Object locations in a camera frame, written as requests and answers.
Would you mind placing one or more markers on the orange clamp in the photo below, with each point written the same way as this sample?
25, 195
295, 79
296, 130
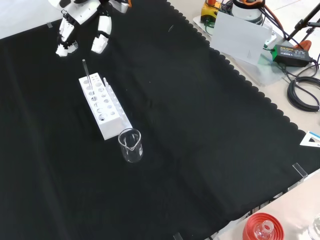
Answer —
306, 45

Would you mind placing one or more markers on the clear glass rod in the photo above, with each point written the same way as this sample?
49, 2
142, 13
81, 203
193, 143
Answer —
86, 70

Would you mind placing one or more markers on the yellow stop button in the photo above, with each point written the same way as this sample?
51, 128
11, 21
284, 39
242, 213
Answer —
207, 12

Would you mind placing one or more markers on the black bench cloth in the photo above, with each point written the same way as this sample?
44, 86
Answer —
200, 125

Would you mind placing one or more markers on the black tripod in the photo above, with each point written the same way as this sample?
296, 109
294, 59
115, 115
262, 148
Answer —
301, 23

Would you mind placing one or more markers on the small clear glass beaker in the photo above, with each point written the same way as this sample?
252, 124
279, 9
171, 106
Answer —
130, 156

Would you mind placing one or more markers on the black power adapter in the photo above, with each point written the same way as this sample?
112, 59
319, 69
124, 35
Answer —
290, 53

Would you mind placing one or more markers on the clear cloth clip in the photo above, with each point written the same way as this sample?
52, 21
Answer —
177, 236
300, 171
49, 25

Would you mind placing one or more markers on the white triangle ruler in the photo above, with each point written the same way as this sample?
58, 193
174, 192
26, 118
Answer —
306, 142

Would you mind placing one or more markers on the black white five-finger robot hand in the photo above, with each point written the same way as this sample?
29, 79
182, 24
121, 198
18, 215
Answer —
80, 11

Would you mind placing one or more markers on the pale board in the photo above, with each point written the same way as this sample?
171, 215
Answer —
237, 37

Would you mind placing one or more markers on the small clear glass flask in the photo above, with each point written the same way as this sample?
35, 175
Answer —
265, 228

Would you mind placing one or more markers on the white test tube rack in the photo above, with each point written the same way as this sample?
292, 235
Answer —
110, 125

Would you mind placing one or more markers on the clear glass vessel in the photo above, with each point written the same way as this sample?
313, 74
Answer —
316, 227

